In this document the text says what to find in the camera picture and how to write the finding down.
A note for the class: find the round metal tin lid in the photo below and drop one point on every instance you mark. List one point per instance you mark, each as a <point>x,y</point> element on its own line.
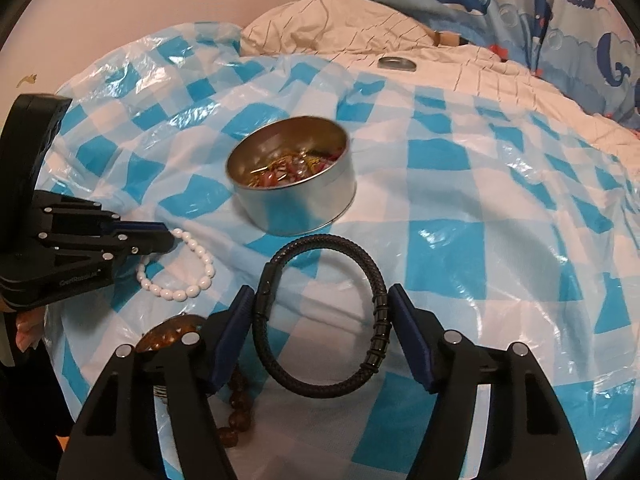
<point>397,64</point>

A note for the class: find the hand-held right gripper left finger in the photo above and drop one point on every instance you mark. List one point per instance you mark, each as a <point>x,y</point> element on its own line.
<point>232,330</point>

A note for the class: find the small brown item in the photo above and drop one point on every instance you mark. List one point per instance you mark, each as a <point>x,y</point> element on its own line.
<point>447,38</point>

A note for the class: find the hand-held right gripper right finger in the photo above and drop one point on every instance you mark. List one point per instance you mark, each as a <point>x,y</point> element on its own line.
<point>407,335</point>

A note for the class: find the blue white checkered plastic sheet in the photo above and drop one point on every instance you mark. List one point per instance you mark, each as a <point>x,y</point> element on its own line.
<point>475,220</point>

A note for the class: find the person's left hand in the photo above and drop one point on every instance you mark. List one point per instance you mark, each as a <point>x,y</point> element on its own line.
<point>27,332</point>

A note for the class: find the round metal tin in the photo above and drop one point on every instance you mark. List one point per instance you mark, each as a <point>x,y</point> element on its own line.
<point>300,205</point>

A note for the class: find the white striped duvet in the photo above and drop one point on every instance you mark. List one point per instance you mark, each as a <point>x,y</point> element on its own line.
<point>350,30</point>

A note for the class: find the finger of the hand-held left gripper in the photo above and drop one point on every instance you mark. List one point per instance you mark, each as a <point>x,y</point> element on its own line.
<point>100,215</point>
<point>100,247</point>

